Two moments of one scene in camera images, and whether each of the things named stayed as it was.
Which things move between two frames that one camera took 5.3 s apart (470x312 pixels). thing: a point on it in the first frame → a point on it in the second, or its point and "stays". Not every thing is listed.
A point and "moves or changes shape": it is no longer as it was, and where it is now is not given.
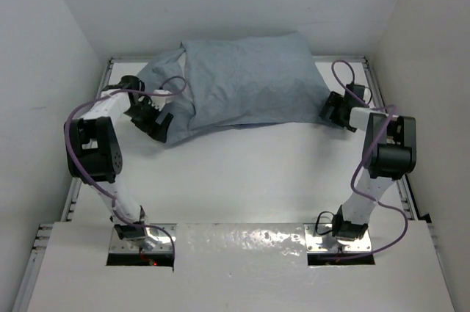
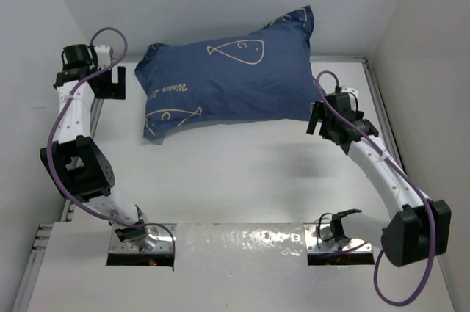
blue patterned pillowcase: [262, 79] moves or changes shape
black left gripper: [153, 128] → [113, 90]
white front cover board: [241, 267] stays
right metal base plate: [319, 238] stays
